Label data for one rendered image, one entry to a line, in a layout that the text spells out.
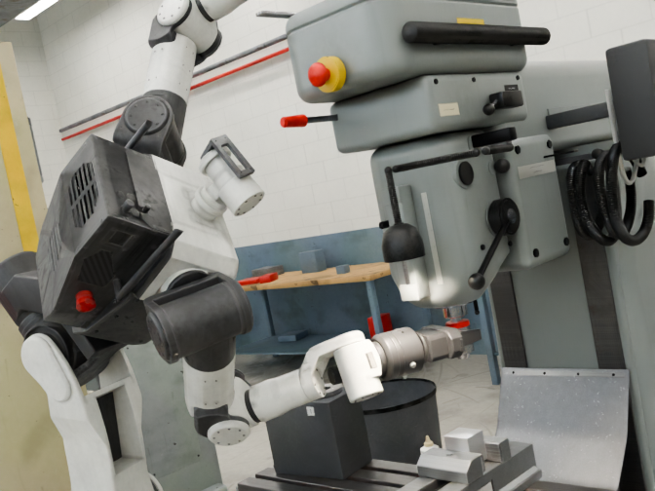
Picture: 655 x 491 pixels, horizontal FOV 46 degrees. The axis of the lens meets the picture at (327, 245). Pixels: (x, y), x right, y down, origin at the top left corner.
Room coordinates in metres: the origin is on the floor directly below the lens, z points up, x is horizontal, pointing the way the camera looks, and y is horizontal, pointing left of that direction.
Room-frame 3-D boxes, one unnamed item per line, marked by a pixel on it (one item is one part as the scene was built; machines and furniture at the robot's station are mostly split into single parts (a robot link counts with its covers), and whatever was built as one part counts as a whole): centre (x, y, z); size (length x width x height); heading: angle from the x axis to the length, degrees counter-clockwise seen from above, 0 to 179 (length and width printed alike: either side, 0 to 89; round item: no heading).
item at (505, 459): (1.51, -0.17, 0.96); 0.35 x 0.15 x 0.11; 133
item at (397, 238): (1.33, -0.13, 1.46); 0.07 x 0.07 x 0.06
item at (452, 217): (1.51, -0.22, 1.47); 0.21 x 0.19 x 0.32; 46
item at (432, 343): (1.47, -0.14, 1.24); 0.13 x 0.12 x 0.10; 24
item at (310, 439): (1.88, 0.11, 1.00); 0.22 x 0.12 x 0.20; 51
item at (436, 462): (1.49, -0.15, 0.99); 0.12 x 0.06 x 0.04; 43
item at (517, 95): (1.46, -0.36, 1.66); 0.12 x 0.04 x 0.04; 136
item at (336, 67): (1.34, -0.06, 1.76); 0.06 x 0.02 x 0.06; 46
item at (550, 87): (1.86, -0.57, 1.66); 0.80 x 0.23 x 0.20; 136
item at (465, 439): (1.53, -0.19, 1.01); 0.06 x 0.05 x 0.06; 43
